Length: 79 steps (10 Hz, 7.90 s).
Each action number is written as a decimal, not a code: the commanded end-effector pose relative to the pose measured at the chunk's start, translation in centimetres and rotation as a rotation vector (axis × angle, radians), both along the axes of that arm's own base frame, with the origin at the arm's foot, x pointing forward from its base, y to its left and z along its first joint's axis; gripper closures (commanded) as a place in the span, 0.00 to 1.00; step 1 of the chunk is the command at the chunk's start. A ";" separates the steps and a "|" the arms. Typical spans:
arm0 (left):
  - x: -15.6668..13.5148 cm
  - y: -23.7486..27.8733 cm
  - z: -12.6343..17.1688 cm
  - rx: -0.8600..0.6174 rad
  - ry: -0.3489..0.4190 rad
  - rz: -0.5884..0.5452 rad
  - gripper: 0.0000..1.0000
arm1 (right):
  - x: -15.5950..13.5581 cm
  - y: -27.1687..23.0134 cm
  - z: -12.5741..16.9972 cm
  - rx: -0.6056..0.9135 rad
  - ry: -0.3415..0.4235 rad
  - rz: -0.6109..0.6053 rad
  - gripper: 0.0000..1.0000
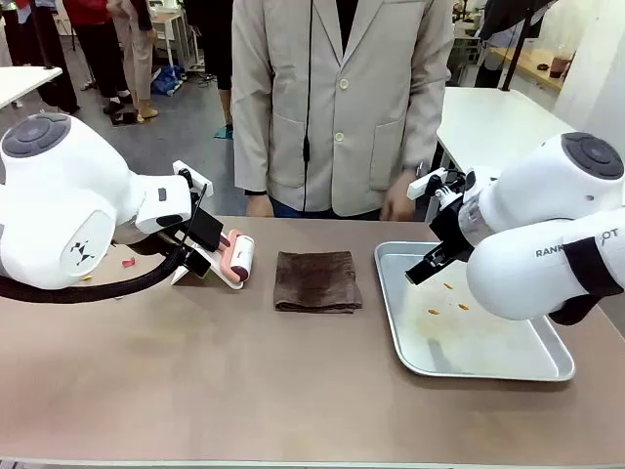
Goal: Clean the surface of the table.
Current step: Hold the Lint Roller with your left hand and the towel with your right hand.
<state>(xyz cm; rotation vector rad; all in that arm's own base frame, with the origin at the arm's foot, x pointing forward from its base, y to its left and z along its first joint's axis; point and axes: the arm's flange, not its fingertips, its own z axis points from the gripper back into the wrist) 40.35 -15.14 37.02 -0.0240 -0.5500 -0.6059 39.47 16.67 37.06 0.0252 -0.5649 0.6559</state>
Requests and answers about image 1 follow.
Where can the person right forearm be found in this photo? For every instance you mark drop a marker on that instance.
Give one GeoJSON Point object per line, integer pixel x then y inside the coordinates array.
{"type": "Point", "coordinates": [251, 146]}

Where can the white frame wooden desk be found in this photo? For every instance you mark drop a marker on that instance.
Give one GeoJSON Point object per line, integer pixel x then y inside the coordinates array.
{"type": "Point", "coordinates": [171, 19]}

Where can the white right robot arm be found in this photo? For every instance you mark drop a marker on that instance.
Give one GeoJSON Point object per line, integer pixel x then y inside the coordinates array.
{"type": "Point", "coordinates": [537, 195]}

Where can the dark red cup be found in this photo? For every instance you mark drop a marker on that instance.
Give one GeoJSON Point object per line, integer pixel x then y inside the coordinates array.
{"type": "Point", "coordinates": [560, 67]}

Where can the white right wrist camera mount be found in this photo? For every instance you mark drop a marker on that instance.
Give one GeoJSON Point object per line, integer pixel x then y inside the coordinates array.
{"type": "Point", "coordinates": [425, 184]}

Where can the small white table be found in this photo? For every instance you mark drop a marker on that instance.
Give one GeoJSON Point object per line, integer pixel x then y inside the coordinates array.
{"type": "Point", "coordinates": [24, 80]}

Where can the pink paper scrap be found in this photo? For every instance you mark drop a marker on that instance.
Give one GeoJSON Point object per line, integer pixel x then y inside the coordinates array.
{"type": "Point", "coordinates": [129, 263]}

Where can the person right hand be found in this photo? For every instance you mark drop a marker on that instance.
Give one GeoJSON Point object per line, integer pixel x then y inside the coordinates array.
{"type": "Point", "coordinates": [259, 205]}

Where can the bystander in beige trousers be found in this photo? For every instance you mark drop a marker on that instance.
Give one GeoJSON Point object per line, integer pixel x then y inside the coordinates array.
{"type": "Point", "coordinates": [139, 58]}

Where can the bystander in black bare legs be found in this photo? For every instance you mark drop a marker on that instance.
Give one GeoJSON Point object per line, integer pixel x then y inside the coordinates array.
{"type": "Point", "coordinates": [215, 39]}

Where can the white folded roller stand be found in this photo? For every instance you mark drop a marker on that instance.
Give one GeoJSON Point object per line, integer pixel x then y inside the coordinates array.
{"type": "Point", "coordinates": [183, 279]}

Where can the black pole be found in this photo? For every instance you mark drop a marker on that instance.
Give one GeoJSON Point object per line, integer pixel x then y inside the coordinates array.
{"type": "Point", "coordinates": [512, 63]}

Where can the large white table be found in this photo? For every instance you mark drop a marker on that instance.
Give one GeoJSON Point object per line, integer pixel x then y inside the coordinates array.
{"type": "Point", "coordinates": [488, 117]}

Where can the brown cloth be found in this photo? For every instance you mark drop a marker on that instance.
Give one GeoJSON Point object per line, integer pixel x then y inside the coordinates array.
{"type": "Point", "coordinates": [317, 281]}

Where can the person left forearm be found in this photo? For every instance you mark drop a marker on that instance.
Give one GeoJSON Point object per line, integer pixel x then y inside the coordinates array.
{"type": "Point", "coordinates": [429, 132]}

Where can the teal slipper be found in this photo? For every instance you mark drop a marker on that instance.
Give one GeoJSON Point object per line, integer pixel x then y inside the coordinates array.
{"type": "Point", "coordinates": [222, 132]}

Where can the black hanging fabric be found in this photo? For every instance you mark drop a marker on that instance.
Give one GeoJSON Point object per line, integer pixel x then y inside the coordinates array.
{"type": "Point", "coordinates": [508, 14]}

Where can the person left hand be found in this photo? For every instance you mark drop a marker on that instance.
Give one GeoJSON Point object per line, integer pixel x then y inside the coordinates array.
{"type": "Point", "coordinates": [398, 195]}

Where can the wooden workbench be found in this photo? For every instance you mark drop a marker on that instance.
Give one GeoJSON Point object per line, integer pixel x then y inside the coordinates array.
{"type": "Point", "coordinates": [527, 61]}

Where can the person in beige jacket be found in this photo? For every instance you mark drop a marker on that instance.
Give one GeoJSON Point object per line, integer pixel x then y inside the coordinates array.
{"type": "Point", "coordinates": [342, 122]}

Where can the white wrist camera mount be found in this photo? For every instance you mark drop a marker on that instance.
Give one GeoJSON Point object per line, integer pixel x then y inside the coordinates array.
{"type": "Point", "coordinates": [195, 181]}
{"type": "Point", "coordinates": [425, 184]}

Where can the bystander in dark clothes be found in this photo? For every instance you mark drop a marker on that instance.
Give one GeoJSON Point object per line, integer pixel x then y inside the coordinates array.
{"type": "Point", "coordinates": [49, 58]}

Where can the bystander in red top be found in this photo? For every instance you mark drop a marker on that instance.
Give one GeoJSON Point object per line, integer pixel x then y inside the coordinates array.
{"type": "Point", "coordinates": [97, 54]}

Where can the silver metal tray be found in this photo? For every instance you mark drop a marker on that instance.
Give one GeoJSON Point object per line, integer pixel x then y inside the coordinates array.
{"type": "Point", "coordinates": [464, 342]}

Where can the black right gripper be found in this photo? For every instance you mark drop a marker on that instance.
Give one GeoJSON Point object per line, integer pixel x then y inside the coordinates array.
{"type": "Point", "coordinates": [454, 229]}

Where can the blue bag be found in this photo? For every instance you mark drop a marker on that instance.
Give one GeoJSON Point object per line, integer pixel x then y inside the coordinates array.
{"type": "Point", "coordinates": [168, 80]}

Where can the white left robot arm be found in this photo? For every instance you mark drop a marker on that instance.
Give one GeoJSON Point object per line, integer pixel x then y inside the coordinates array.
{"type": "Point", "coordinates": [58, 195]}

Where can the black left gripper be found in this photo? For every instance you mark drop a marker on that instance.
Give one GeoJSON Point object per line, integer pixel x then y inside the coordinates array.
{"type": "Point", "coordinates": [173, 244]}

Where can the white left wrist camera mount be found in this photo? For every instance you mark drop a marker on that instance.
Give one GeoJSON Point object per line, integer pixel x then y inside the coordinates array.
{"type": "Point", "coordinates": [195, 181]}

